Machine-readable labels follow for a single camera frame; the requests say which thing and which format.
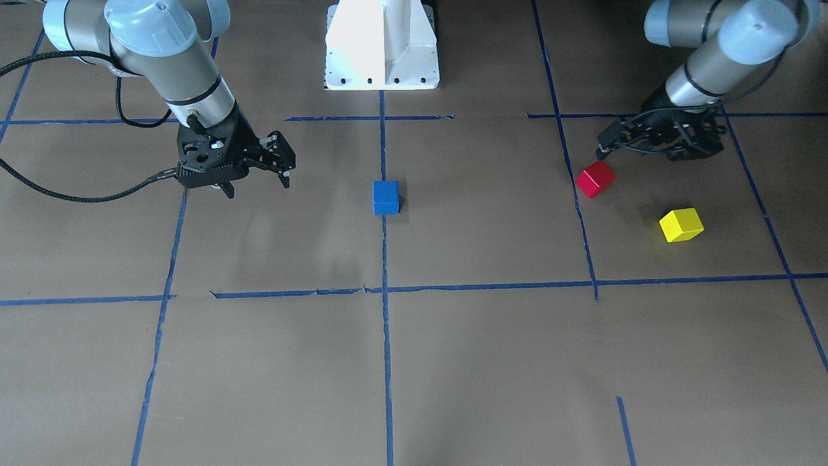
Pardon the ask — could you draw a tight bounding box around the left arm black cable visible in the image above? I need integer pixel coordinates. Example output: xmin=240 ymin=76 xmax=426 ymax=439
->
xmin=637 ymin=0 xmax=803 ymax=156

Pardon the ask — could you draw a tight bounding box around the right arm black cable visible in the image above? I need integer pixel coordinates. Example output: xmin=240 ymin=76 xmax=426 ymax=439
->
xmin=0 ymin=50 xmax=182 ymax=203

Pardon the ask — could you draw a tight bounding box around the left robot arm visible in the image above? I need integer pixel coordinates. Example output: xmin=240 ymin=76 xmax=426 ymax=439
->
xmin=596 ymin=1 xmax=820 ymax=161

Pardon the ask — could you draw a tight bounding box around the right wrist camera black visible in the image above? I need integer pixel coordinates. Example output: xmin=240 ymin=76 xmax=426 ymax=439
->
xmin=259 ymin=130 xmax=296 ymax=173

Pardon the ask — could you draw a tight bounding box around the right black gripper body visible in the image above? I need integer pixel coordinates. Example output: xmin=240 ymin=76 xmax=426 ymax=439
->
xmin=175 ymin=107 xmax=261 ymax=188

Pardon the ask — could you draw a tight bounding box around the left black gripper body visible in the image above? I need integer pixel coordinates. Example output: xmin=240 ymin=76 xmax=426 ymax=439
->
xmin=621 ymin=91 xmax=725 ymax=161

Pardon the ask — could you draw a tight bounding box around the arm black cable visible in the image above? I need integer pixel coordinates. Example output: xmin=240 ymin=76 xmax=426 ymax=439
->
xmin=0 ymin=50 xmax=182 ymax=203
xmin=637 ymin=0 xmax=803 ymax=156

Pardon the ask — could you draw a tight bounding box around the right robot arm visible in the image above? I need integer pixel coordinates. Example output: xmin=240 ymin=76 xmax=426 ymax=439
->
xmin=43 ymin=1 xmax=296 ymax=198

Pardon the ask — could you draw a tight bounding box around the white central pillar mount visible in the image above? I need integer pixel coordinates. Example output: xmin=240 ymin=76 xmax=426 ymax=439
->
xmin=323 ymin=1 xmax=441 ymax=91

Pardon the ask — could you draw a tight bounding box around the yellow cube block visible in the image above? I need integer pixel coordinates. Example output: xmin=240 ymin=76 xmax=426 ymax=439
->
xmin=659 ymin=208 xmax=706 ymax=243

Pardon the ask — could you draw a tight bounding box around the red cube block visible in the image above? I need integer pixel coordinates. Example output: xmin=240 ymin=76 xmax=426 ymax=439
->
xmin=576 ymin=161 xmax=617 ymax=199

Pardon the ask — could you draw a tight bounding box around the blue cube block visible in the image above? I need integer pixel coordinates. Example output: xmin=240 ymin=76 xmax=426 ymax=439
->
xmin=372 ymin=180 xmax=401 ymax=216

